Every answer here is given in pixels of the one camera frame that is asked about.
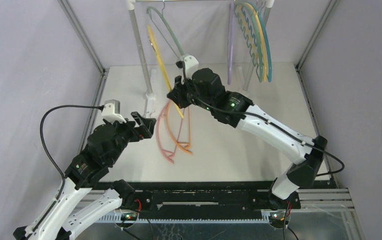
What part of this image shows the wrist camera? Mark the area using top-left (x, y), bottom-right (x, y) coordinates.
top-left (101, 99), bottom-right (126, 124)
top-left (176, 54), bottom-right (199, 79)

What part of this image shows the purple wavy hanger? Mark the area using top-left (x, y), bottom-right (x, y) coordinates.
top-left (227, 1), bottom-right (234, 85)

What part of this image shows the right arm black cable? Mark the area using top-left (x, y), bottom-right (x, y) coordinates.
top-left (176, 60), bottom-right (345, 240)

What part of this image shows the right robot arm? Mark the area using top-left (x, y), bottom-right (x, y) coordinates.
top-left (167, 68), bottom-right (327, 208)

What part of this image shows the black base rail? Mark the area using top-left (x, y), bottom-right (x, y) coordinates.
top-left (91, 180), bottom-right (337, 221)

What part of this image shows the orange plain hanger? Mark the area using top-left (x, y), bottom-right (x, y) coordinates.
top-left (163, 101), bottom-right (193, 158)

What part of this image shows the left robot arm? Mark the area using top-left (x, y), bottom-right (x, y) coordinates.
top-left (13, 111), bottom-right (156, 240)

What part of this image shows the pink plain hanger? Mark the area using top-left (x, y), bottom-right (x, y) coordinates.
top-left (146, 102), bottom-right (187, 164)

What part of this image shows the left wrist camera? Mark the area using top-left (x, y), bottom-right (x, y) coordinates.
top-left (101, 99), bottom-right (126, 124)

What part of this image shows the circuit board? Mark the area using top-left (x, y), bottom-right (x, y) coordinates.
top-left (120, 212), bottom-right (139, 222)
top-left (269, 213), bottom-right (286, 222)

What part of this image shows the blue wavy hanger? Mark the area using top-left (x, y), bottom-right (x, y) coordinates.
top-left (253, 5), bottom-right (273, 83)

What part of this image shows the left circuit board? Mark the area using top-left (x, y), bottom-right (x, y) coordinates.
top-left (120, 212), bottom-right (139, 222)

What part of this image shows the white clothes rack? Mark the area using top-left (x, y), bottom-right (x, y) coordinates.
top-left (126, 0), bottom-right (274, 117)

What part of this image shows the right circuit board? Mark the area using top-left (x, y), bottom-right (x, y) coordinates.
top-left (269, 213), bottom-right (286, 222)

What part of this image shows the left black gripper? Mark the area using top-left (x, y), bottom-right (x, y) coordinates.
top-left (105, 110), bottom-right (156, 164)

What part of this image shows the yellow plain hanger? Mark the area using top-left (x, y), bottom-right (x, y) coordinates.
top-left (146, 24), bottom-right (185, 119)

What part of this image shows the grey-green plain hanger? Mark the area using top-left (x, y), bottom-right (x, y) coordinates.
top-left (146, 0), bottom-right (185, 60)

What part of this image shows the aluminium frame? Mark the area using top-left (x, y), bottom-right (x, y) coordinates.
top-left (55, 0), bottom-right (367, 240)

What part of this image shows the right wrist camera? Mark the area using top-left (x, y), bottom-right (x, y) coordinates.
top-left (176, 54), bottom-right (199, 79)

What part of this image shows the yellow wavy hanger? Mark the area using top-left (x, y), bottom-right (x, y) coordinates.
top-left (235, 2), bottom-right (268, 83)

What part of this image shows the green wavy hanger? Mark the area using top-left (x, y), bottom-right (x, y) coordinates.
top-left (240, 3), bottom-right (265, 84)

